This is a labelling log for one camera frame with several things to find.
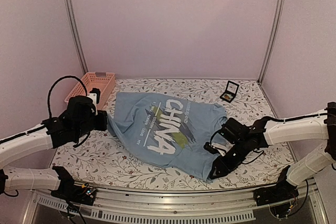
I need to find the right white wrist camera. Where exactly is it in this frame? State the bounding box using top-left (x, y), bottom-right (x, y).
top-left (204, 142), bottom-right (227, 156)

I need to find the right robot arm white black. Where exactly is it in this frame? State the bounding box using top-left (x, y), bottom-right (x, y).
top-left (209, 102), bottom-right (335, 201)

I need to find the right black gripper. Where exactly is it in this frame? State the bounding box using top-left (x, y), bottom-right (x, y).
top-left (209, 138), bottom-right (250, 179)

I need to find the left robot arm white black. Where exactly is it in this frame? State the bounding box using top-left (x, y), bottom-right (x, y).
top-left (1, 96), bottom-right (108, 200)

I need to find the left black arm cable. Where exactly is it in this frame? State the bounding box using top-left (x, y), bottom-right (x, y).
top-left (46, 76), bottom-right (89, 120)

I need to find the light blue printed t-shirt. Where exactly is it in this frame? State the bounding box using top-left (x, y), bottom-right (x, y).
top-left (108, 92), bottom-right (227, 182)

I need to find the aluminium frame post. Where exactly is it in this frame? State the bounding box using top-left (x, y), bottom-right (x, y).
top-left (64, 0), bottom-right (88, 74)
top-left (257, 0), bottom-right (285, 86)

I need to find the right aluminium frame post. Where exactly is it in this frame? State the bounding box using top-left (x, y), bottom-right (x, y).
top-left (257, 0), bottom-right (285, 86)

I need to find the floral patterned tablecloth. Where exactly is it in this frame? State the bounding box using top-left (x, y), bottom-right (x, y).
top-left (52, 79), bottom-right (293, 190)

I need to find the black open brooch box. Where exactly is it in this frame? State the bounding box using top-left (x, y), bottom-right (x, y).
top-left (220, 81), bottom-right (239, 103)

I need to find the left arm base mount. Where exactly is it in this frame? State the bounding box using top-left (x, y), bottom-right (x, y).
top-left (50, 180), bottom-right (97, 206)

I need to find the pink plastic basket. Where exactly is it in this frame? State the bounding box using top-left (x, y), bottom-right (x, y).
top-left (64, 71), bottom-right (116, 111)

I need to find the aluminium front rail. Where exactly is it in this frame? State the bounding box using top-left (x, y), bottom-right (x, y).
top-left (23, 179), bottom-right (329, 223)

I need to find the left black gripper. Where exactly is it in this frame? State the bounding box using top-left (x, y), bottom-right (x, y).
top-left (75, 110), bottom-right (108, 140)

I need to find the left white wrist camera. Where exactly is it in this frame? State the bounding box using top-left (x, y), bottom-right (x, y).
top-left (87, 88), bottom-right (101, 110)

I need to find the left aluminium frame post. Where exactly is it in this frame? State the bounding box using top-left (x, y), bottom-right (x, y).
top-left (64, 0), bottom-right (88, 74)

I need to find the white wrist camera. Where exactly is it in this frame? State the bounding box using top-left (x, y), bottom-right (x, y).
top-left (204, 142), bottom-right (227, 156)
top-left (87, 88), bottom-right (101, 110)

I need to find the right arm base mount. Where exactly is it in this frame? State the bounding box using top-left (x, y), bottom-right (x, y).
top-left (253, 179), bottom-right (309, 220)

